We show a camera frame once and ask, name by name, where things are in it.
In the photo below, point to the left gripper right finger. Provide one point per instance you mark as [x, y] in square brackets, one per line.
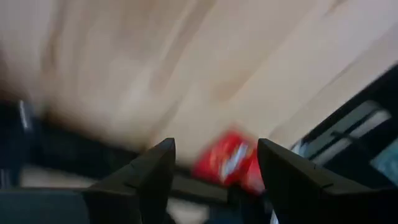
[289, 186]

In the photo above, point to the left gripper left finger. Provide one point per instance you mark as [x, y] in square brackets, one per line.
[146, 186]

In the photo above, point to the red candy bag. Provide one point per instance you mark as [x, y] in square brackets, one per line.
[227, 158]

